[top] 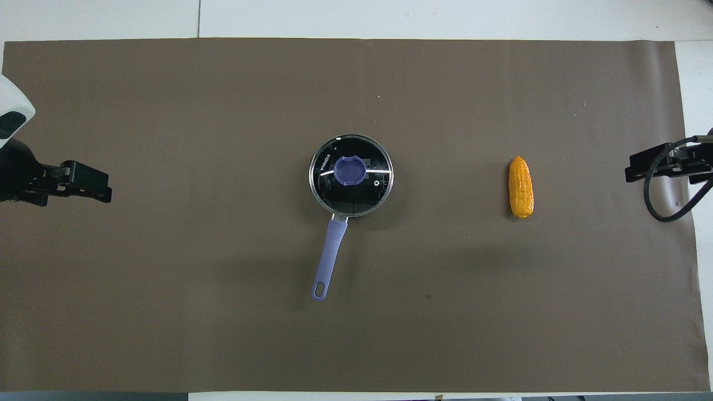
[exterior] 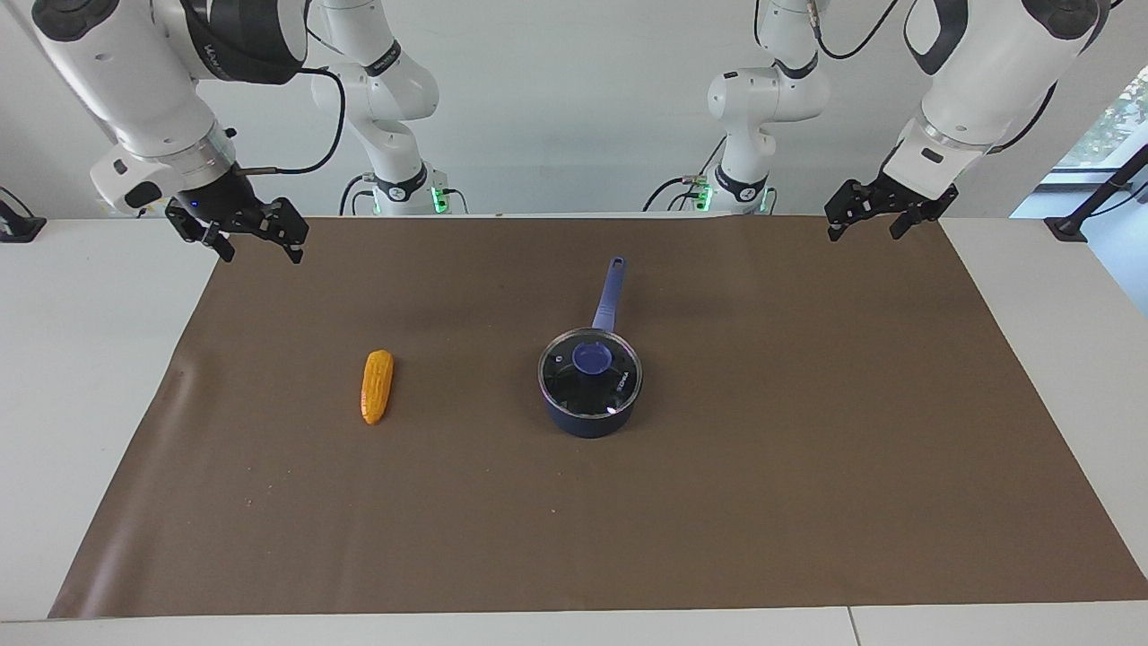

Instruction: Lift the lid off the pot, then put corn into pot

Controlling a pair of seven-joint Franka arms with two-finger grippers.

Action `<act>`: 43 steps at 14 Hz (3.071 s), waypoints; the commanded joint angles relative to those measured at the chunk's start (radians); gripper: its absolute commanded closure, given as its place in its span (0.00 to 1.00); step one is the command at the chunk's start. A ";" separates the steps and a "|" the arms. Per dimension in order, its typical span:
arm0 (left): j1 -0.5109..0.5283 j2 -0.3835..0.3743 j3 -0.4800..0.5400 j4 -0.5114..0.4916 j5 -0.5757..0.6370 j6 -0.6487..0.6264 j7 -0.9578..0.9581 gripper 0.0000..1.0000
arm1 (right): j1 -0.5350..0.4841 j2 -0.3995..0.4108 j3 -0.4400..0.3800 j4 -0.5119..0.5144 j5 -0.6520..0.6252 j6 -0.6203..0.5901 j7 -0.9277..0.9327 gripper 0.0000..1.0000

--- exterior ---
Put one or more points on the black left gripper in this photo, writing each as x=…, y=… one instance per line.
x=883, y=196

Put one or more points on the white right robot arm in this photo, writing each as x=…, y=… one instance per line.
x=134, y=81

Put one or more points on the black table clamp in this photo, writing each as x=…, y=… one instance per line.
x=18, y=229

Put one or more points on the brown table mat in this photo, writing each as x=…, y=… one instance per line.
x=574, y=502

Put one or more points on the window with green view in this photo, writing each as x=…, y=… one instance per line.
x=1117, y=126

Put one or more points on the glass lid with blue knob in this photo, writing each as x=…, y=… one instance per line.
x=590, y=372

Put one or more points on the black stand with pole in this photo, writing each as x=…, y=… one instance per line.
x=1072, y=224

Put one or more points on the dark blue saucepan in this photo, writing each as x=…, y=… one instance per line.
x=587, y=422

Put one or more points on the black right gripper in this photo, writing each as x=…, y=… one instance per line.
x=229, y=202

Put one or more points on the yellow corn cob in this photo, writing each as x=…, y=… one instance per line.
x=378, y=386

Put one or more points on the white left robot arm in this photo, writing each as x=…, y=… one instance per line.
x=987, y=81

